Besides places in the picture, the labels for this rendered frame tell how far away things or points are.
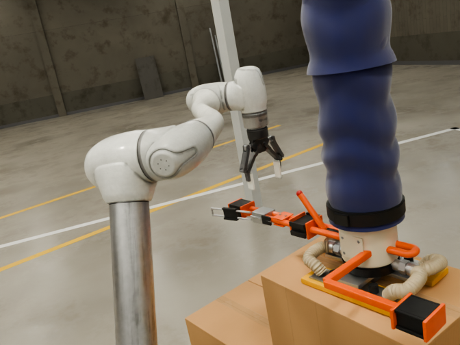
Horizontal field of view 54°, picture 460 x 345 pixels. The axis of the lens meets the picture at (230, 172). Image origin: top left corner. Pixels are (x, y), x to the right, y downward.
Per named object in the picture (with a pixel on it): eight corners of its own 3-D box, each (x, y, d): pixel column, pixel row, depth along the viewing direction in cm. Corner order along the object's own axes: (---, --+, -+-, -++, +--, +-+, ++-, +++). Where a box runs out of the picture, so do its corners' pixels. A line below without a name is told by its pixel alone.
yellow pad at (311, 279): (416, 302, 127) (415, 287, 125) (397, 320, 121) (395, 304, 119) (320, 270, 153) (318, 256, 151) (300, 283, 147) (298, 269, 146)
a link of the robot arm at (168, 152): (207, 110, 113) (161, 120, 119) (174, 134, 97) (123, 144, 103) (221, 159, 117) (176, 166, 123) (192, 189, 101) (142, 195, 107)
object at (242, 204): (256, 212, 185) (254, 200, 184) (242, 218, 181) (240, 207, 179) (242, 209, 191) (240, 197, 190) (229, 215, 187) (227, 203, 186)
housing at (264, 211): (277, 219, 175) (275, 208, 173) (264, 226, 171) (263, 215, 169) (264, 216, 180) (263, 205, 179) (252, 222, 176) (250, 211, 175)
